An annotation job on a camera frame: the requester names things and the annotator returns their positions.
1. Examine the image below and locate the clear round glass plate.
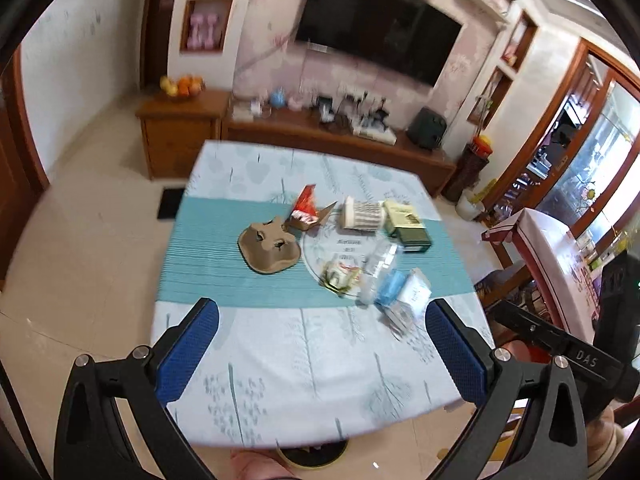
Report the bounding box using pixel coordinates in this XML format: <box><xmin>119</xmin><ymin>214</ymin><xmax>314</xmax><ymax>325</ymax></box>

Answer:
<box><xmin>301</xmin><ymin>220</ymin><xmax>401</xmax><ymax>302</ymax></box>

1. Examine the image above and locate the green cardboard box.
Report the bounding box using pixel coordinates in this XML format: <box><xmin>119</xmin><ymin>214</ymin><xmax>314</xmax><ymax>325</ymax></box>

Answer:
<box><xmin>382</xmin><ymin>200</ymin><xmax>432</xmax><ymax>254</ymax></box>

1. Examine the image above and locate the checkered paper cup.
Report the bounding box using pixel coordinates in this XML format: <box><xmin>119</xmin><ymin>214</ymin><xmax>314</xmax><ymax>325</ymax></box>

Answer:
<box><xmin>340</xmin><ymin>196</ymin><xmax>386</xmax><ymax>232</ymax></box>

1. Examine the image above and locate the side table with pink cloth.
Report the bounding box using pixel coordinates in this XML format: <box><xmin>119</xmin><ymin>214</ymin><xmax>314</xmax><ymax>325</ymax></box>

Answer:
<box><xmin>482</xmin><ymin>208</ymin><xmax>611</xmax><ymax>341</ymax></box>

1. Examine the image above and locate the long wooden tv console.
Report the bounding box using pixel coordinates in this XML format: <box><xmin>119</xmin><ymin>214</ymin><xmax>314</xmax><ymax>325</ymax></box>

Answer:
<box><xmin>222</xmin><ymin>105</ymin><xmax>457</xmax><ymax>198</ymax></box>

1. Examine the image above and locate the clear plastic bottle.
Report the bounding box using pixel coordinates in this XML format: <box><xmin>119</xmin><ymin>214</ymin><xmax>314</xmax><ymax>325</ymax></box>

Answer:
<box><xmin>357</xmin><ymin>240</ymin><xmax>403</xmax><ymax>306</ymax></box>

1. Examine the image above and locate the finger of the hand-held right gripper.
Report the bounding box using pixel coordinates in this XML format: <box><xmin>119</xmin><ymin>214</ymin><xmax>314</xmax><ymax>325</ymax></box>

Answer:
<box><xmin>491</xmin><ymin>299</ymin><xmax>576</xmax><ymax>361</ymax></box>

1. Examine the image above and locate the pink plastic stool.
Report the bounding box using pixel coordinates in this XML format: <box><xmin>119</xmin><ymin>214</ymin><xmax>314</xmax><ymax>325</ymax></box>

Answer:
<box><xmin>495</xmin><ymin>340</ymin><xmax>556</xmax><ymax>367</ymax></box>

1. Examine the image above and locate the black bin with yellow rim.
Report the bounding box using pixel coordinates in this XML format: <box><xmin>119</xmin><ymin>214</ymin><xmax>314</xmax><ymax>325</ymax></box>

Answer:
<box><xmin>276</xmin><ymin>437</ymin><xmax>349</xmax><ymax>470</ymax></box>

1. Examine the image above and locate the red snack wrapper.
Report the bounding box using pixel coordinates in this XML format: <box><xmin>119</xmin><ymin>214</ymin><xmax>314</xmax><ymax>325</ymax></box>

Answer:
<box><xmin>291</xmin><ymin>185</ymin><xmax>321</xmax><ymax>226</ymax></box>

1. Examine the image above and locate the white set-top box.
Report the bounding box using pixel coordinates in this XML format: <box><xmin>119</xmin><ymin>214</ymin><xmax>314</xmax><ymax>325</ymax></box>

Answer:
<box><xmin>352</xmin><ymin>125</ymin><xmax>397</xmax><ymax>146</ymax></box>

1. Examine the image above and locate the person's leg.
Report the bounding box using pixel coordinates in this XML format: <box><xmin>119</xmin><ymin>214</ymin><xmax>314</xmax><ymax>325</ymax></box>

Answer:
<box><xmin>230</xmin><ymin>450</ymin><xmax>301</xmax><ymax>480</ymax></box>

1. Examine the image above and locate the bowl of fruit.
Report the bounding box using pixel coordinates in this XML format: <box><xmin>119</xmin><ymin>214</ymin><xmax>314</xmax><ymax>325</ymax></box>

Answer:
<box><xmin>160</xmin><ymin>74</ymin><xmax>206</xmax><ymax>98</ymax></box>

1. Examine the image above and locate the small black device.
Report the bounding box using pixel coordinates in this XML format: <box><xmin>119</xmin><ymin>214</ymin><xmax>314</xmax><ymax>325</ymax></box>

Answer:
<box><xmin>315</xmin><ymin>95</ymin><xmax>337</xmax><ymax>123</ymax></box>

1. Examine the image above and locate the black floor mat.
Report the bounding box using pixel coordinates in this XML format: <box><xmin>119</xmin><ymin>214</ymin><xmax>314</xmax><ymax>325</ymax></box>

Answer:
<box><xmin>157</xmin><ymin>187</ymin><xmax>186</xmax><ymax>221</ymax></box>

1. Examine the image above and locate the white bucket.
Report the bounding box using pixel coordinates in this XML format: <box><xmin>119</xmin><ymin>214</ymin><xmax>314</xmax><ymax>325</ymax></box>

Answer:
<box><xmin>456</xmin><ymin>189</ymin><xmax>485</xmax><ymax>221</ymax></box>

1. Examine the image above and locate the leaf print tablecloth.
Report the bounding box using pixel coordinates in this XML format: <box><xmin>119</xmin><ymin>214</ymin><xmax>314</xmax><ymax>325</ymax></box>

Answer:
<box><xmin>150</xmin><ymin>140</ymin><xmax>497</xmax><ymax>450</ymax></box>

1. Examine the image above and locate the blue plastic packet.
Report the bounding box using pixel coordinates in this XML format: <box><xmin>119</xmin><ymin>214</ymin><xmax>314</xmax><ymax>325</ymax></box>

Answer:
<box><xmin>375</xmin><ymin>270</ymin><xmax>407</xmax><ymax>311</ymax></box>

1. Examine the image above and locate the small wooden cabinet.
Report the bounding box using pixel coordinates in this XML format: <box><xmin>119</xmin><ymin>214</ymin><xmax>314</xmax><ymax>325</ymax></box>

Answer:
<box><xmin>136</xmin><ymin>89</ymin><xmax>231</xmax><ymax>181</ymax></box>

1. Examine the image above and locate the brown pulp cup carrier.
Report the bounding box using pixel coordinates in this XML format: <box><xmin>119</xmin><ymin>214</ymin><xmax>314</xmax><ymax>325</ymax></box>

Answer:
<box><xmin>237</xmin><ymin>216</ymin><xmax>302</xmax><ymax>275</ymax></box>

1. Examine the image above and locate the dark air fryer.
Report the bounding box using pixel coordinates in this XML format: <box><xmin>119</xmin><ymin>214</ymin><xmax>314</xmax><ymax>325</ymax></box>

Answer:
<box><xmin>406</xmin><ymin>107</ymin><xmax>447</xmax><ymax>151</ymax></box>

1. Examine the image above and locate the person's right forearm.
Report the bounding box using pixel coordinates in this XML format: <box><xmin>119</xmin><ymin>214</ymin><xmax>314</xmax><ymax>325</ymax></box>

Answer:
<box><xmin>586</xmin><ymin>402</ymin><xmax>632</xmax><ymax>480</ymax></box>

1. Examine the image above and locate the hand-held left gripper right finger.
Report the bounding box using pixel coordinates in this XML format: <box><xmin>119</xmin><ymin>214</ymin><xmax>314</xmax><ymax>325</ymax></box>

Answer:
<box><xmin>425</xmin><ymin>298</ymin><xmax>588</xmax><ymax>480</ymax></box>

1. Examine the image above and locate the black wall television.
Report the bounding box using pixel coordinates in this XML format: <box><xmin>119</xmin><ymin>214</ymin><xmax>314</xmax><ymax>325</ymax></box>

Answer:
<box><xmin>295</xmin><ymin>0</ymin><xmax>463</xmax><ymax>87</ymax></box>

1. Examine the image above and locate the white power strip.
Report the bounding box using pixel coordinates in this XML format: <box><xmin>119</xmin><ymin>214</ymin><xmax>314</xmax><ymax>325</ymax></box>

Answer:
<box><xmin>232</xmin><ymin>102</ymin><xmax>266</xmax><ymax>121</ymax></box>

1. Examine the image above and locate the gold wrapper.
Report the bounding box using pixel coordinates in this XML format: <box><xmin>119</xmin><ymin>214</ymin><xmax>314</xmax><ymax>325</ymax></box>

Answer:
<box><xmin>320</xmin><ymin>260</ymin><xmax>362</xmax><ymax>295</ymax></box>

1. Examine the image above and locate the dark box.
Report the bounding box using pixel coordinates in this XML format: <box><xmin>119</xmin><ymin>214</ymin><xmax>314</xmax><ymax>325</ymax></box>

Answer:
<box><xmin>475</xmin><ymin>267</ymin><xmax>521</xmax><ymax>306</ymax></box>

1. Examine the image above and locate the small white carton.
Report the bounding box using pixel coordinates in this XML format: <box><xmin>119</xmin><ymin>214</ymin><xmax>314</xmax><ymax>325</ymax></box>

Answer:
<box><xmin>385</xmin><ymin>268</ymin><xmax>432</xmax><ymax>341</ymax></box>

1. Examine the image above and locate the brown wooden door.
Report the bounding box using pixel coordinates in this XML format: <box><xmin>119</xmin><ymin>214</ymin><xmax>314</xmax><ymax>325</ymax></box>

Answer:
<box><xmin>0</xmin><ymin>50</ymin><xmax>51</xmax><ymax>281</ymax></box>

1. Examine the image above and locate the black phone stand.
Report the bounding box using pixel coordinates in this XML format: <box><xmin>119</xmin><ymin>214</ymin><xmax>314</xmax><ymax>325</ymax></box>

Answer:
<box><xmin>360</xmin><ymin>95</ymin><xmax>391</xmax><ymax>126</ymax></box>

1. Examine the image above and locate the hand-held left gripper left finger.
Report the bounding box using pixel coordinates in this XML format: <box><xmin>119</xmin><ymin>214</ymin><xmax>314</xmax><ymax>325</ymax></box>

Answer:
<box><xmin>54</xmin><ymin>297</ymin><xmax>221</xmax><ymax>480</ymax></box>

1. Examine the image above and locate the dark wooden stand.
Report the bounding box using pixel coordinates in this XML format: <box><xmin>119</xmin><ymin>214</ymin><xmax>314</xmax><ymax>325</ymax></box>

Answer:
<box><xmin>442</xmin><ymin>145</ymin><xmax>488</xmax><ymax>203</ymax></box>

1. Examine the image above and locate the brown kraft paper box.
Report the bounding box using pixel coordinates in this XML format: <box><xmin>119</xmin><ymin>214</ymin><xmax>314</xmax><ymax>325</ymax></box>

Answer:
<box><xmin>285</xmin><ymin>201</ymin><xmax>338</xmax><ymax>233</ymax></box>

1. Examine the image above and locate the wooden frame glass door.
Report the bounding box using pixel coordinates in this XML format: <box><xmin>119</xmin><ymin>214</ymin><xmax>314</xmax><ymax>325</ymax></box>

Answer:
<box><xmin>495</xmin><ymin>40</ymin><xmax>640</xmax><ymax>241</ymax></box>

